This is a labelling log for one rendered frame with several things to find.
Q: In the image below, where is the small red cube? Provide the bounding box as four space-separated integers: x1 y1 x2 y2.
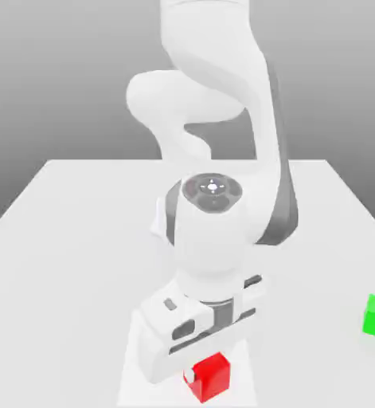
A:
183 351 232 405

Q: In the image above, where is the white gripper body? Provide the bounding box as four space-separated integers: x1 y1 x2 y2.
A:
136 281 267 385

